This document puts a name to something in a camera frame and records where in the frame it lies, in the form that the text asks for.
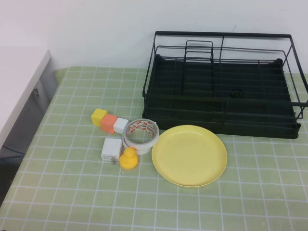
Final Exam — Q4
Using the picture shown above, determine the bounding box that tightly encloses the yellow round plate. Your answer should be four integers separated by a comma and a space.
151, 124, 228, 188

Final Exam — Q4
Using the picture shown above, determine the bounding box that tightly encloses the white tape roll red print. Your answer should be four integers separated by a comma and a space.
123, 119, 159, 148

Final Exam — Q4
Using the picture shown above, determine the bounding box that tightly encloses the white cube block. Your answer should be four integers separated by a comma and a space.
113, 117, 129, 134

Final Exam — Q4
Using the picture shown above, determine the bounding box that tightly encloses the plain white tape roll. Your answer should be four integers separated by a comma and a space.
124, 139, 150, 155

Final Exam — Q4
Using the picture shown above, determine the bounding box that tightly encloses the orange cube block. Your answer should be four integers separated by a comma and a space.
101, 114, 118, 134

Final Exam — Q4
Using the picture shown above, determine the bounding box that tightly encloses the yellow rubber duck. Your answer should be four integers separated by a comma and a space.
119, 147, 139, 169

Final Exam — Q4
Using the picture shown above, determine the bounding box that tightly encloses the white plug charger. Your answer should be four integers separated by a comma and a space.
100, 137, 123, 166

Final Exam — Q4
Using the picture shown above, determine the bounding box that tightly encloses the yellow cube block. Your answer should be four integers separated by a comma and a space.
90, 108, 107, 127

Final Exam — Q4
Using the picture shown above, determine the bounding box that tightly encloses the black plastic drip tray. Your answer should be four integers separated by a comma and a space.
142, 54, 301, 140

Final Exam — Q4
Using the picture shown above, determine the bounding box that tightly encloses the green checkered tablecloth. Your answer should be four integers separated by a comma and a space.
0, 65, 308, 231

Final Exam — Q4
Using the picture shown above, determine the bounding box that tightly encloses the white cabinet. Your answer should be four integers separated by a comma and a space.
0, 45, 60, 159

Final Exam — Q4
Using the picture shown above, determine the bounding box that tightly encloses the thin blue cable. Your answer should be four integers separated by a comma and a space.
0, 144, 26, 162

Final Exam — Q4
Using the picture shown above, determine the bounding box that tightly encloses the black wire dish rack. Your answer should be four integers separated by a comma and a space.
141, 30, 308, 126

